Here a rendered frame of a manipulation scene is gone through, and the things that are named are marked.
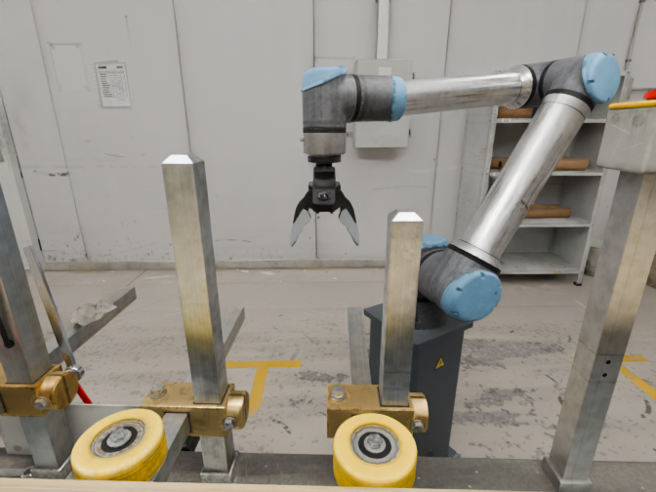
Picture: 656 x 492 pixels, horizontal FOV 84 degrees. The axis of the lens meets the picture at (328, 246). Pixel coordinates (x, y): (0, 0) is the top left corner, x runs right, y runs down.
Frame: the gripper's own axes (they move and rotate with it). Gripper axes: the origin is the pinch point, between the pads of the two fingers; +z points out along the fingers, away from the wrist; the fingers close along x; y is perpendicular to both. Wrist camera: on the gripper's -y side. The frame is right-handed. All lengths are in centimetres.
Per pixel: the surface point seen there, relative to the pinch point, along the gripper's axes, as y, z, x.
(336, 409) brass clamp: -38.5, 9.4, -1.0
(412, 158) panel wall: 225, -1, -75
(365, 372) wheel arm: -29.9, 10.3, -5.9
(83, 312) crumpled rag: -17.3, 6.2, 44.1
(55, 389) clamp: -36, 8, 37
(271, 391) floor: 65, 94, 25
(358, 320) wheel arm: -14.2, 10.4, -6.4
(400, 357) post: -38.2, 1.9, -9.1
